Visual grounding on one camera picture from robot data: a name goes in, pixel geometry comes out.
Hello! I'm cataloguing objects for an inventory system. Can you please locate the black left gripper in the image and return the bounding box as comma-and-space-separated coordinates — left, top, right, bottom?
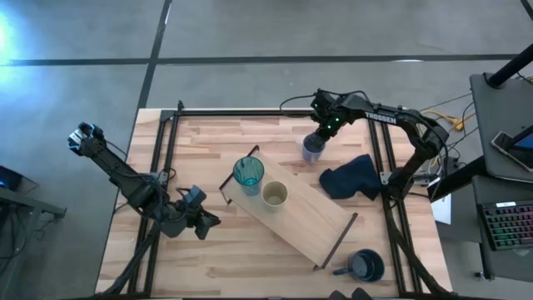
178, 200, 222, 242

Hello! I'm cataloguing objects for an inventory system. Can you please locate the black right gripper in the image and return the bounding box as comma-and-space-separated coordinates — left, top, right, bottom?
308, 103, 351, 152

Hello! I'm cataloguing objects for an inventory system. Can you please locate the grey ceramic mug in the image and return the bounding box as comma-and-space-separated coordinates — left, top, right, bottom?
301, 132, 327, 165

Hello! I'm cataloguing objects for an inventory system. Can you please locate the teal transparent plastic cup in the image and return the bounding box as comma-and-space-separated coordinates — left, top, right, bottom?
232, 155, 266, 198

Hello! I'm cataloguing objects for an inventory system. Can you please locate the cream ceramic cup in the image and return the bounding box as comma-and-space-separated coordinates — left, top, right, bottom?
261, 179, 289, 214

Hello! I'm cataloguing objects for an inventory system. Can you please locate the dark blue mug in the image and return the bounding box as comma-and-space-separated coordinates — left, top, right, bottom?
331, 247, 386, 284

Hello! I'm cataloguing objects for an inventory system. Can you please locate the black metal shelf leg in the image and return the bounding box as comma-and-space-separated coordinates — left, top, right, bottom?
312, 212, 360, 273
218, 144, 261, 206

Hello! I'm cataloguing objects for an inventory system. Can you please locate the dark blue cloth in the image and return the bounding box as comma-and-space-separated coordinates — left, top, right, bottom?
318, 153, 382, 202

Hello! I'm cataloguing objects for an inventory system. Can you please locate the white paper sheet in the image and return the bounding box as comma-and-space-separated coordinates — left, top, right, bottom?
430, 192, 453, 226

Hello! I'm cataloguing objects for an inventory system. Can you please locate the grey side table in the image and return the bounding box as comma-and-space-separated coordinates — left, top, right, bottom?
469, 72, 533, 185

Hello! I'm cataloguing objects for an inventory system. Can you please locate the smartphone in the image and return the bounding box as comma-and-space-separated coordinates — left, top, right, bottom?
490, 130, 533, 173

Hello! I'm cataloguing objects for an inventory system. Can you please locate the black pole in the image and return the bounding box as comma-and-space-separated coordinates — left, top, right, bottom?
486, 42, 533, 89

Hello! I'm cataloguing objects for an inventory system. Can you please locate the tablet with blue screen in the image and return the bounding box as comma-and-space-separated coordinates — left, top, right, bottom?
509, 124, 533, 153

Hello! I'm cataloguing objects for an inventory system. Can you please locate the backlit rainbow keyboard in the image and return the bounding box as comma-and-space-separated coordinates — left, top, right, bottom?
477, 199, 533, 252

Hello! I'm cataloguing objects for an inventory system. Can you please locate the dark grey low desk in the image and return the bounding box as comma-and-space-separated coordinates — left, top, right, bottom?
471, 173, 533, 281

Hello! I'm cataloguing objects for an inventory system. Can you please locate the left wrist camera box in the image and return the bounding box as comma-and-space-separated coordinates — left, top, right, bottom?
182, 185, 208, 207

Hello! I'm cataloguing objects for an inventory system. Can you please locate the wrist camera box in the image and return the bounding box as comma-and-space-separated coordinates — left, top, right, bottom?
182, 185, 208, 207
310, 89, 336, 116

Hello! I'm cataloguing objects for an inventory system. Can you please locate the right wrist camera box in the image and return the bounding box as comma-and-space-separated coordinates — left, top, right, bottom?
310, 89, 336, 116

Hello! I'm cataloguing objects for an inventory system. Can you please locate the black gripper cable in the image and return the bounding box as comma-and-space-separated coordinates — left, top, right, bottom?
278, 87, 371, 119

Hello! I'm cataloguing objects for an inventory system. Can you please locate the black aluminium table frame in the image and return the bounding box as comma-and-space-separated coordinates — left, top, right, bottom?
94, 99, 456, 300

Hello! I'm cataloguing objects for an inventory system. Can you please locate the wooden tray with handles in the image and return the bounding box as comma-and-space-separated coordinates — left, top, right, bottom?
222, 149, 360, 268

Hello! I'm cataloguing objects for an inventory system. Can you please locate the yellow cable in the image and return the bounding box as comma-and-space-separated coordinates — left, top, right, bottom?
421, 108, 476, 133

